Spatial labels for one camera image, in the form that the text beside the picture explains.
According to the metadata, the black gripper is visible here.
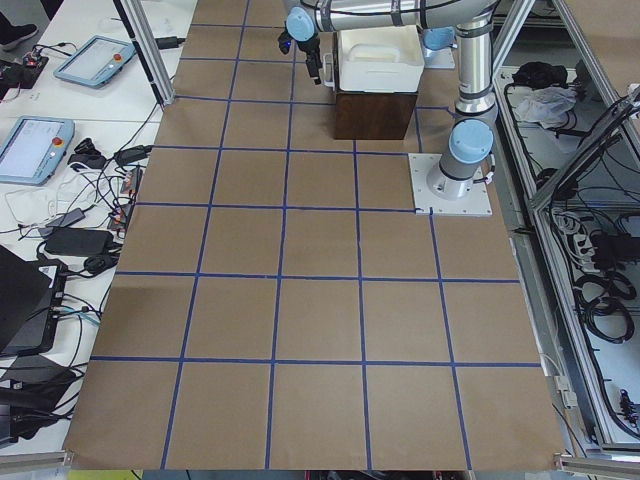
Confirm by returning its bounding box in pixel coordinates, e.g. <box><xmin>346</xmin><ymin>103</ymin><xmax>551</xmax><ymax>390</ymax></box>
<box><xmin>277</xmin><ymin>29</ymin><xmax>321</xmax><ymax>85</ymax></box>

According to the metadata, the light wooden drawer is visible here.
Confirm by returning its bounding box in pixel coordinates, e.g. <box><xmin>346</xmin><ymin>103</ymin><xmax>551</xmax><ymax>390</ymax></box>
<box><xmin>322</xmin><ymin>52</ymin><xmax>337</xmax><ymax>91</ymax></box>

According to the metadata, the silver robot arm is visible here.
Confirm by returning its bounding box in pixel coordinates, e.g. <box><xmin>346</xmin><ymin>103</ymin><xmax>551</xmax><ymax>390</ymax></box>
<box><xmin>422</xmin><ymin>26</ymin><xmax>456</xmax><ymax>51</ymax></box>
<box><xmin>279</xmin><ymin>1</ymin><xmax>497</xmax><ymax>202</ymax></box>

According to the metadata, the white plastic tray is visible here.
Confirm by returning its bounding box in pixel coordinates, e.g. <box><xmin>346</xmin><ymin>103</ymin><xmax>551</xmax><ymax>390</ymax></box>
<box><xmin>337</xmin><ymin>26</ymin><xmax>424</xmax><ymax>93</ymax></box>

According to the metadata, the dark brown wooden cabinet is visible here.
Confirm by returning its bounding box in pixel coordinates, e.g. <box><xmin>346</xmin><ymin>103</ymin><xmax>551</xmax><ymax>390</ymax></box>
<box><xmin>334</xmin><ymin>90</ymin><xmax>418</xmax><ymax>140</ymax></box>

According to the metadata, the blue teach pendant far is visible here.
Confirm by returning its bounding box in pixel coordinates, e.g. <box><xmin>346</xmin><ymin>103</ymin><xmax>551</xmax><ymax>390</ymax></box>
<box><xmin>53</xmin><ymin>35</ymin><xmax>136</xmax><ymax>89</ymax></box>

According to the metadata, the blue teach pendant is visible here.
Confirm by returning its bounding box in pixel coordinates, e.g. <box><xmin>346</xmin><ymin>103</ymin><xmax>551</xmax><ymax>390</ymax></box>
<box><xmin>1</xmin><ymin>116</ymin><xmax>75</xmax><ymax>186</ymax></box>
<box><xmin>53</xmin><ymin>35</ymin><xmax>136</xmax><ymax>89</ymax></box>

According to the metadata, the white crumpled cloth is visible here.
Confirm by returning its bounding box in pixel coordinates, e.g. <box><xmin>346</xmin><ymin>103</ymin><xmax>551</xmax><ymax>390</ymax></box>
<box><xmin>514</xmin><ymin>87</ymin><xmax>577</xmax><ymax>129</ymax></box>

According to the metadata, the blue teach pendant near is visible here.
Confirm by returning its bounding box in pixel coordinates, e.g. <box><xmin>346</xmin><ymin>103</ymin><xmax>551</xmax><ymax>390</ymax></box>
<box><xmin>1</xmin><ymin>116</ymin><xmax>75</xmax><ymax>186</ymax></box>

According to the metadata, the black power adapter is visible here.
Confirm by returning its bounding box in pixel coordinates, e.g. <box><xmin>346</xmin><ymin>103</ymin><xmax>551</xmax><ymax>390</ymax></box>
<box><xmin>44</xmin><ymin>228</ymin><xmax>114</xmax><ymax>257</ymax></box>

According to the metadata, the black laptop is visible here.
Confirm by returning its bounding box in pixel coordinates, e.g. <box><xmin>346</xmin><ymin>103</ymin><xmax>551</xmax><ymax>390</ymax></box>
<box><xmin>1</xmin><ymin>247</ymin><xmax>68</xmax><ymax>358</ymax></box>

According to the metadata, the aluminium frame post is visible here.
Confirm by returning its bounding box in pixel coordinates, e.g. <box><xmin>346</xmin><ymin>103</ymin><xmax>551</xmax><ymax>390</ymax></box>
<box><xmin>113</xmin><ymin>0</ymin><xmax>175</xmax><ymax>107</ymax></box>

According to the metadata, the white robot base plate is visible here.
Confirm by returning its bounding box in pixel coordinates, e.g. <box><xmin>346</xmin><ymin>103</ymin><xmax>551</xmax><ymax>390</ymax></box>
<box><xmin>408</xmin><ymin>153</ymin><xmax>493</xmax><ymax>217</ymax></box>

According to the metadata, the aluminium side frame rail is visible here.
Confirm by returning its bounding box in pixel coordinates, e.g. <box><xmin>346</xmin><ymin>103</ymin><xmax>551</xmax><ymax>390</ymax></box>
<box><xmin>494</xmin><ymin>1</ymin><xmax>639</xmax><ymax>462</ymax></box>

